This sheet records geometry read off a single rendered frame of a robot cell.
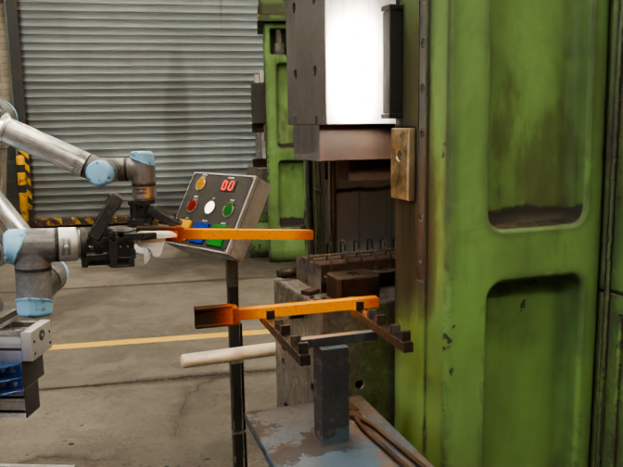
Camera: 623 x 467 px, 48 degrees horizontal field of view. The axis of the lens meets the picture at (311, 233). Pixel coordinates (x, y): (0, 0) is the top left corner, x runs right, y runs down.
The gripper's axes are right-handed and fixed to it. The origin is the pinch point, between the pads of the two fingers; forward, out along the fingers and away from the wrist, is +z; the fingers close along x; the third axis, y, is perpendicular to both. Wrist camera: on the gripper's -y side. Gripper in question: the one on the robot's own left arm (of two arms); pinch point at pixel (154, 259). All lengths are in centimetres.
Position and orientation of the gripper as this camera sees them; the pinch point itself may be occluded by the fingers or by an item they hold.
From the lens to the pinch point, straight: 232.6
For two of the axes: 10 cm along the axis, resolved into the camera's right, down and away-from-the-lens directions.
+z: 0.2, 9.9, 1.6
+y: -10.0, 0.1, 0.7
